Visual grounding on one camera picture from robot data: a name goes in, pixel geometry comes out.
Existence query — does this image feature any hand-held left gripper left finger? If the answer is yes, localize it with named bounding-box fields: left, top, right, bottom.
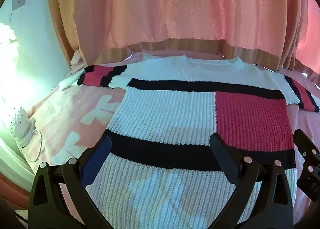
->
left=27, top=134, right=114, bottom=229

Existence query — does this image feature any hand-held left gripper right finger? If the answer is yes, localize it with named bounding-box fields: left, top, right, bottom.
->
left=209, top=132, right=294, bottom=229

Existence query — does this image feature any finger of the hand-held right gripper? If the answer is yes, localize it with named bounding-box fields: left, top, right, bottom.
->
left=293, top=129, right=320, bottom=178

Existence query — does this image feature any white red black knit sweater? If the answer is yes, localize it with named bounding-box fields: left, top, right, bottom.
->
left=59, top=55, right=320, bottom=229

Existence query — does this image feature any pink blanket with white pattern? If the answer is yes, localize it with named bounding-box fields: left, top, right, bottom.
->
left=25, top=51, right=320, bottom=229

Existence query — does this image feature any white polka dot night light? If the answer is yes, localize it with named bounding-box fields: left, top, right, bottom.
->
left=7, top=107, right=35, bottom=148

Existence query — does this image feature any white cloth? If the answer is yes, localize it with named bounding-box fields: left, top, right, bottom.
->
left=69, top=51, right=86, bottom=74

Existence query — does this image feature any white fluffy lamp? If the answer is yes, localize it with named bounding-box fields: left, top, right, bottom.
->
left=0, top=22, right=21, bottom=69

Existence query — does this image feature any pink curtain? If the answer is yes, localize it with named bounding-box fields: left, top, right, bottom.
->
left=46, top=0, right=320, bottom=74

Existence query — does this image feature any white cable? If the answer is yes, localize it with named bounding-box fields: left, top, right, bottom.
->
left=25, top=129, right=49, bottom=163

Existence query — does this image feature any bed frame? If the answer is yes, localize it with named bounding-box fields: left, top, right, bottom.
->
left=0, top=132, right=35, bottom=191

